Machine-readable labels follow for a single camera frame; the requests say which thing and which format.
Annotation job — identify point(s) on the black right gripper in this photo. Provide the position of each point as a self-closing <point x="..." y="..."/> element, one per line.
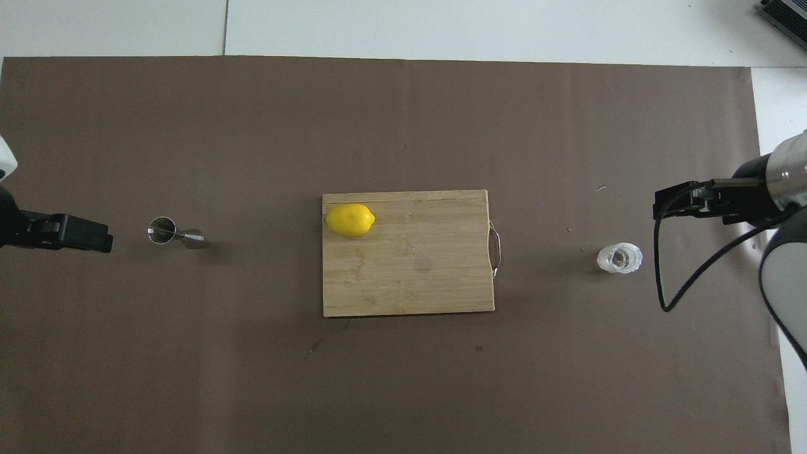
<point x="755" y="189"/>

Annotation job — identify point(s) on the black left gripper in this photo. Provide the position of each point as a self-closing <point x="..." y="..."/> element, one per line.
<point x="7" y="217"/>

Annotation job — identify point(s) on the clear plastic cup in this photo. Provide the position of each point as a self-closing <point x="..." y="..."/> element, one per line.
<point x="621" y="258"/>

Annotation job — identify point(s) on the steel double jigger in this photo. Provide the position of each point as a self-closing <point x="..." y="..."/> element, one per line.
<point x="162" y="230"/>

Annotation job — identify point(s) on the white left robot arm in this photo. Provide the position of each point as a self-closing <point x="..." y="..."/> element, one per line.
<point x="5" y="161"/>

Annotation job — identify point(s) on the grey ribbed metal device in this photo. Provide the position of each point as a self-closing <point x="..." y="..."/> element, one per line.
<point x="785" y="14"/>

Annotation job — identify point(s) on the brown paper table mat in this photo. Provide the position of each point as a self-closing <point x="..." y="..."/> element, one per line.
<point x="252" y="139"/>

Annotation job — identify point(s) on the yellow lemon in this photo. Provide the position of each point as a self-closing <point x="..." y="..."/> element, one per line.
<point x="350" y="219"/>

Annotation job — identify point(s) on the wooden cutting board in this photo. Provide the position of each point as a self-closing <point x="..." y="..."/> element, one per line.
<point x="410" y="271"/>

